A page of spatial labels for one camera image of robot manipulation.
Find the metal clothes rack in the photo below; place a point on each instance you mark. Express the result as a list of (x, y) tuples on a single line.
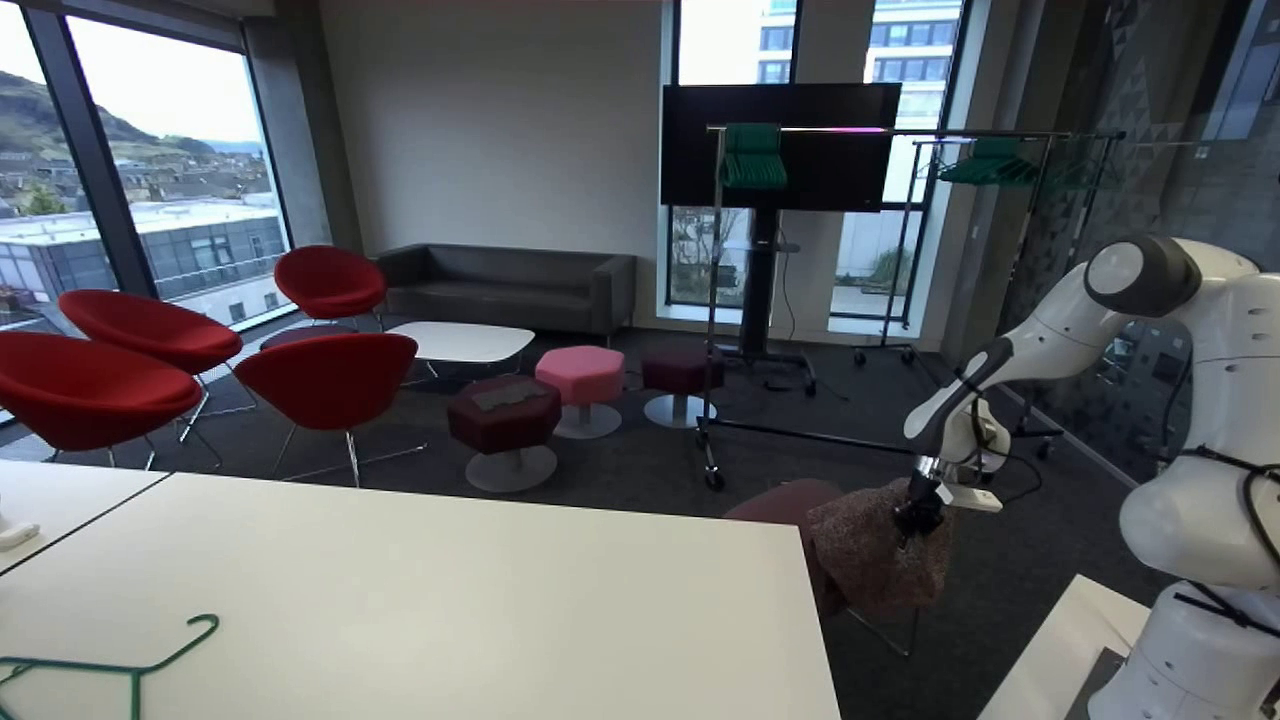
[(712, 300)]

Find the group of red lounge chairs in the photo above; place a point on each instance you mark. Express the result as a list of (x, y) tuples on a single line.
[(320, 385)]

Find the white coffee table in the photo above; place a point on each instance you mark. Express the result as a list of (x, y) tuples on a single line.
[(465, 340)]

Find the red lounge chair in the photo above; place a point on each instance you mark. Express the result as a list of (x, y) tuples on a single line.
[(330, 280)]

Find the green clothes hanger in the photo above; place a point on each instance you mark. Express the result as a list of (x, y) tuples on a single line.
[(110, 667)]

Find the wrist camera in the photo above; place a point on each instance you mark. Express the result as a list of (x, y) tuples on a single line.
[(972, 497)]

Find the pink hexagonal stool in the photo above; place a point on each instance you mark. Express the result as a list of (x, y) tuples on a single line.
[(580, 372)]

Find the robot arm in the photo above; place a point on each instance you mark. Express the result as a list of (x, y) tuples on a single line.
[(1225, 330)]

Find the brown fuzzy clothing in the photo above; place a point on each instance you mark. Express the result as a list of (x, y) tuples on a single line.
[(870, 550)]

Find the bundle of green hangers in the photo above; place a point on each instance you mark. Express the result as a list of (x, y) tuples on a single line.
[(753, 158), (990, 165)]

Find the white object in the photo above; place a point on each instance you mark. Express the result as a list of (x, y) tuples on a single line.
[(15, 534)]

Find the large window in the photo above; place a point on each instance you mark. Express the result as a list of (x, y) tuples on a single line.
[(170, 180)]

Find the dark red hexagonal stool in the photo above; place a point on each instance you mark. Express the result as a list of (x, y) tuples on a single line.
[(680, 370), (503, 410)]

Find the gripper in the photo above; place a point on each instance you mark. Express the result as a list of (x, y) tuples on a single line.
[(918, 512)]

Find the dark red chair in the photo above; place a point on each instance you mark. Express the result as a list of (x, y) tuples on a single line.
[(780, 500)]

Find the tall window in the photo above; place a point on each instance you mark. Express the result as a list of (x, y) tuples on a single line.
[(870, 260)]

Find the black screen on stand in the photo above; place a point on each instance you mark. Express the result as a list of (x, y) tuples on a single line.
[(700, 150)]

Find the dark grey sofa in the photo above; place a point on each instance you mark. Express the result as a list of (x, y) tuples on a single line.
[(500, 290)]

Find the black clothes rack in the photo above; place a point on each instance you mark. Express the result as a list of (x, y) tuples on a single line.
[(905, 260)]

